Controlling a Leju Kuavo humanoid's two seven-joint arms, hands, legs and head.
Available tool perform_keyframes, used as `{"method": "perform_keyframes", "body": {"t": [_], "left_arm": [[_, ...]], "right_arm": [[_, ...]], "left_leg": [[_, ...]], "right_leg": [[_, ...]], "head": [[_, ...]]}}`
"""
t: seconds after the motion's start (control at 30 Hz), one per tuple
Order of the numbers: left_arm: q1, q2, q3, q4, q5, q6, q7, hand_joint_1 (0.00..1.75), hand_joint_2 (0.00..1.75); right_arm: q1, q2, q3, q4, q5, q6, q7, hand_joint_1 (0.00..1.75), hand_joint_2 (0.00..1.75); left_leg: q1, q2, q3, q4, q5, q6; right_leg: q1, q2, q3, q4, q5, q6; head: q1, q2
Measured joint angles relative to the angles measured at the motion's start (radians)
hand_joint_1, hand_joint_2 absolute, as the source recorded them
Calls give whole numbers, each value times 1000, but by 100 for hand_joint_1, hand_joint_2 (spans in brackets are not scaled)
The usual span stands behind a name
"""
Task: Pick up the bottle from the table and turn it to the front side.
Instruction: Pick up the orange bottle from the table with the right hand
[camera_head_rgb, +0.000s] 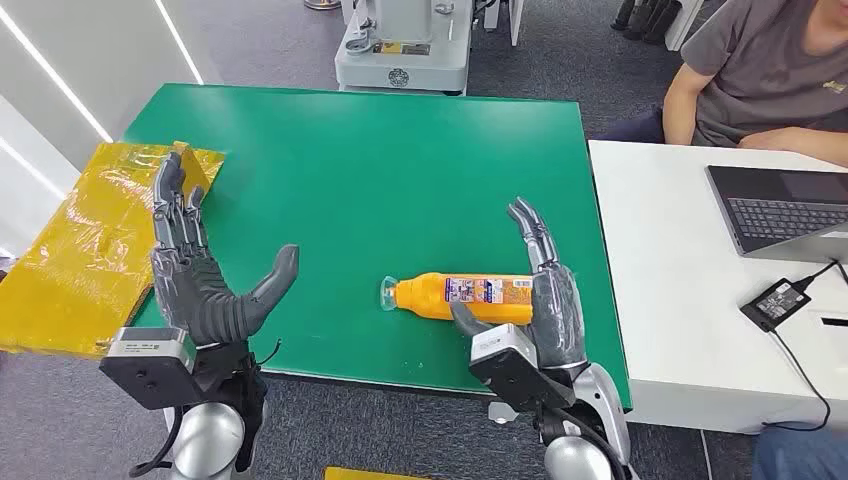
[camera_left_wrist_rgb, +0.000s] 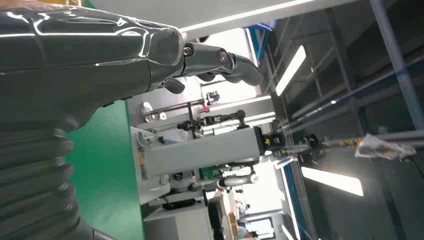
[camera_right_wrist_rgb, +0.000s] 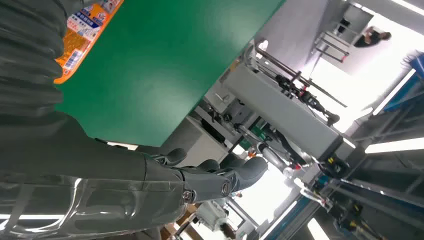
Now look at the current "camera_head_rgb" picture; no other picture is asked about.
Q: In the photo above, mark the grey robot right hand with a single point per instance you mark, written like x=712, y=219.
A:
x=560, y=318

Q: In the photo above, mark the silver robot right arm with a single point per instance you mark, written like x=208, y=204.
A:
x=606, y=397

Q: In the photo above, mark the person's leg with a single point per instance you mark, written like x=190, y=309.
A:
x=802, y=457

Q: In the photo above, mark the white desk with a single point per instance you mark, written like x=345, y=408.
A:
x=689, y=298

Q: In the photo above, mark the yellow film wrapped board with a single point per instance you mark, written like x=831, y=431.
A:
x=79, y=265

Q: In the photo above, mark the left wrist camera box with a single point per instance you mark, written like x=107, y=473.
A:
x=146, y=371

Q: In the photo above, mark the dark grey laptop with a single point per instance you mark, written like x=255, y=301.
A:
x=775, y=212

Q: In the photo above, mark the yellow flat object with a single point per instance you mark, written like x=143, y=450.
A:
x=371, y=474

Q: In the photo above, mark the grey table foot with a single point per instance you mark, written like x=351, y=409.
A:
x=502, y=412

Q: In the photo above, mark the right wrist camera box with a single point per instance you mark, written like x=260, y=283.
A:
x=510, y=371

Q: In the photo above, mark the orange bottle with printed label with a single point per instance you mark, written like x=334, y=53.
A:
x=430, y=295

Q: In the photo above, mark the person's forearm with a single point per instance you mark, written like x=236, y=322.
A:
x=808, y=142

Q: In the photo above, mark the black power adapter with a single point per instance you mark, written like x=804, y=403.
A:
x=776, y=303

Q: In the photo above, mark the green topped table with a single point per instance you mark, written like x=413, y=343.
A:
x=371, y=199

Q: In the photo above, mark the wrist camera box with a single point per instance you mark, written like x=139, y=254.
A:
x=146, y=371
x=510, y=371

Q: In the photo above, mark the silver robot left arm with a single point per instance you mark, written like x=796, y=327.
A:
x=205, y=437

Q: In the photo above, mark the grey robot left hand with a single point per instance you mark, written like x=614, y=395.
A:
x=192, y=291

